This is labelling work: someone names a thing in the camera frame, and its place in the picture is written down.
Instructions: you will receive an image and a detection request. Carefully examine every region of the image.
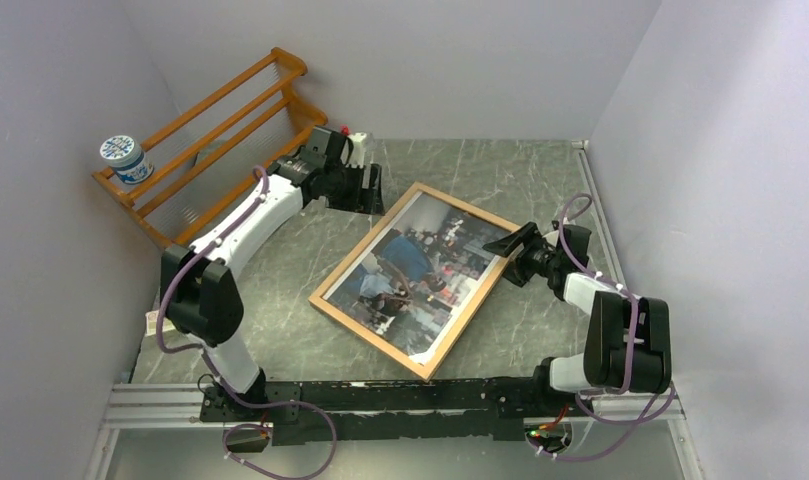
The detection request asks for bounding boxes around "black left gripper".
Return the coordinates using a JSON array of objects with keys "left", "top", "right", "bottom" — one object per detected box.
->
[{"left": 325, "top": 160, "right": 385, "bottom": 216}]

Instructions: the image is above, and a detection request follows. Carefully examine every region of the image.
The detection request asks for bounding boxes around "blue white jar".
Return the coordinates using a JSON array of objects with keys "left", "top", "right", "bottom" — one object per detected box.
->
[{"left": 99, "top": 135, "right": 155, "bottom": 185}]

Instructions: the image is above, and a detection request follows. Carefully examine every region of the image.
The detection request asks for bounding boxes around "black base bar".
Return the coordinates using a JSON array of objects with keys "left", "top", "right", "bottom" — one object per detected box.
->
[{"left": 199, "top": 377, "right": 580, "bottom": 446}]

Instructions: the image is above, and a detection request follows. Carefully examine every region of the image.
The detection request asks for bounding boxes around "orange wooden rack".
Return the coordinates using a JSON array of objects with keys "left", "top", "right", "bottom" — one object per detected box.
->
[{"left": 92, "top": 47, "right": 328, "bottom": 248}]

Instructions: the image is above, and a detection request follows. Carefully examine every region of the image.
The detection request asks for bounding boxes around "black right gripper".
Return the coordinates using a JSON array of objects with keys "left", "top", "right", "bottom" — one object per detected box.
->
[{"left": 482, "top": 222, "right": 561, "bottom": 287}]

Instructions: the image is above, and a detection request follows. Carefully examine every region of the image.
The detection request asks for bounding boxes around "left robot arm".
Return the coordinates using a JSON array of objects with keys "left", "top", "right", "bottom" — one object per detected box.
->
[{"left": 155, "top": 126, "right": 385, "bottom": 420}]

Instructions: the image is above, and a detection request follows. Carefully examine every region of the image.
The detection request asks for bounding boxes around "light wooden picture frame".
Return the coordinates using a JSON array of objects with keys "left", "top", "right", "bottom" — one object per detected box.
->
[{"left": 307, "top": 182, "right": 523, "bottom": 384}]

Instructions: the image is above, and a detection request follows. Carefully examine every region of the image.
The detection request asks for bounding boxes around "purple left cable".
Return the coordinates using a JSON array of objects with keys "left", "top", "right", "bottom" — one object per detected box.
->
[{"left": 153, "top": 165, "right": 339, "bottom": 480}]

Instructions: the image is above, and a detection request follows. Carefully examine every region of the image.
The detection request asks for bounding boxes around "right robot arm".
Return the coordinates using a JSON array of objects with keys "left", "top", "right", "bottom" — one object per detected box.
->
[{"left": 483, "top": 222, "right": 672, "bottom": 415}]

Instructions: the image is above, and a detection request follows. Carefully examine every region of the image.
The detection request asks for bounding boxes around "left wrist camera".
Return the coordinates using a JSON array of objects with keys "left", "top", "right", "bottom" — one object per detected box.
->
[{"left": 340, "top": 125, "right": 375, "bottom": 168}]

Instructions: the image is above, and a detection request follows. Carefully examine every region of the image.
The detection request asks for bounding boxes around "small white red box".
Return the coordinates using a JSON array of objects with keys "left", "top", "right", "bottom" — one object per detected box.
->
[{"left": 145, "top": 310, "right": 158, "bottom": 336}]

